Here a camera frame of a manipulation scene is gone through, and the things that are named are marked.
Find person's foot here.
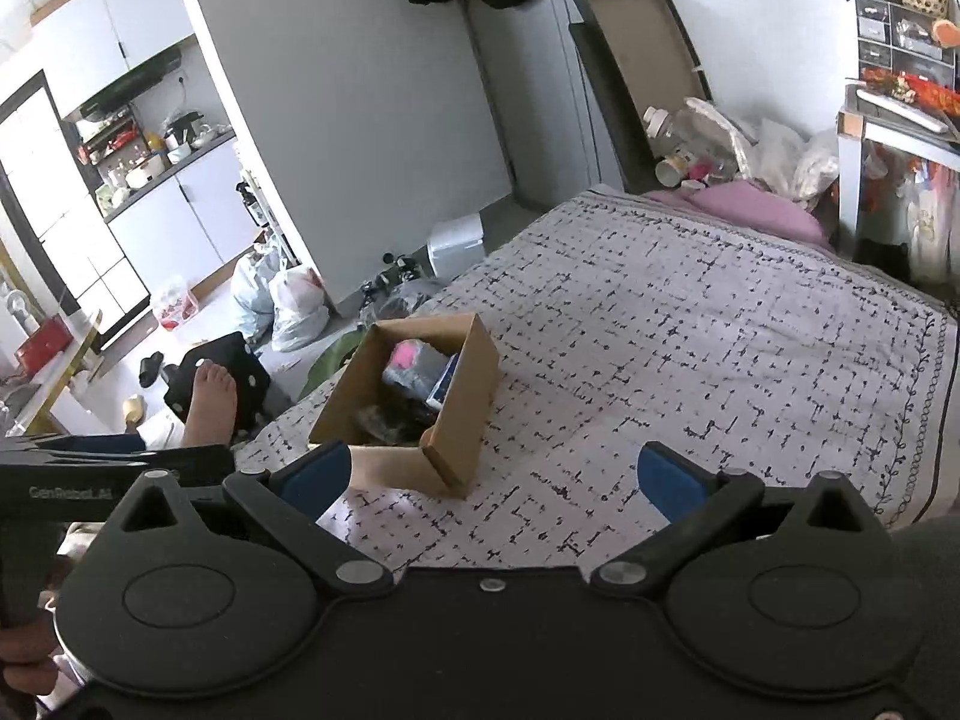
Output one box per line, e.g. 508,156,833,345
182,360,239,448

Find brown cardboard board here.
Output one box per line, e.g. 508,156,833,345
574,0,710,188

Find white wall cabinet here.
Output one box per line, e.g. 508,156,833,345
30,0,200,117

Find white kitchen cabinet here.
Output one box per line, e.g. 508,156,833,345
101,131,260,293

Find black tripod stand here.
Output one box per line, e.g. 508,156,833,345
360,252,422,310

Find clear plastic packet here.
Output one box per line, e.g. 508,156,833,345
381,349,445,410

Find small side table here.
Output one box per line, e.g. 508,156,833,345
0,311,102,436

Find clear plastic jar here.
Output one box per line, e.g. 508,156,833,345
642,105,721,166

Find black range hood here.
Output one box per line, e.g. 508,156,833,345
77,45,185,119

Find red box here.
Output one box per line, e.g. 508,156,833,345
15,317,74,374

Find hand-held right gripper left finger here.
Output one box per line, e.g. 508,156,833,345
109,444,392,601

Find black polka dot stool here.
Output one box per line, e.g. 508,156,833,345
163,331,272,442

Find pale blue plastic bag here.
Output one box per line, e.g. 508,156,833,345
229,242,284,340

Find white refrigerator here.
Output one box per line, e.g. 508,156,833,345
0,69,151,352

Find clear plastic bag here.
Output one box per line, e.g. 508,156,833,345
379,279,451,320

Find grey drawer organiser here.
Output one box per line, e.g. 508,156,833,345
853,0,959,87

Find blue packet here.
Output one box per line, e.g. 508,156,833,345
426,354,460,404

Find person's left hand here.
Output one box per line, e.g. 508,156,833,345
0,619,76,717

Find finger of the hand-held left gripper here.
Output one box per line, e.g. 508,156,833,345
0,433,235,473

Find dark flat board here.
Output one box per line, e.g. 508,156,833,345
568,21,653,196

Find red and white bag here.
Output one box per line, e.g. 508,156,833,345
151,275,200,332

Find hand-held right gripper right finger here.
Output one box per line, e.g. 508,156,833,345
591,441,890,601

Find crumpled white plastic bags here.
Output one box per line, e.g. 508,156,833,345
731,116,841,200

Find pink pillow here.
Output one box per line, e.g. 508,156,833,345
646,180,835,250

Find white plastic bag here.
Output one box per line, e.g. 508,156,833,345
268,265,332,353

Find green cartoon cushion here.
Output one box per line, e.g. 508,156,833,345
298,330,368,402

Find red printed package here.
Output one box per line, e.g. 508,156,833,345
859,66,960,119

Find white plastic bin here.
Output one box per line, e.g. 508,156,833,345
426,213,488,280

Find brown cardboard box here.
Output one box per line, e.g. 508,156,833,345
309,313,500,500

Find white black-patterned blanket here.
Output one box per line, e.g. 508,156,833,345
229,187,960,571

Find white desk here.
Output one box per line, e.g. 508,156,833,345
836,81,960,286

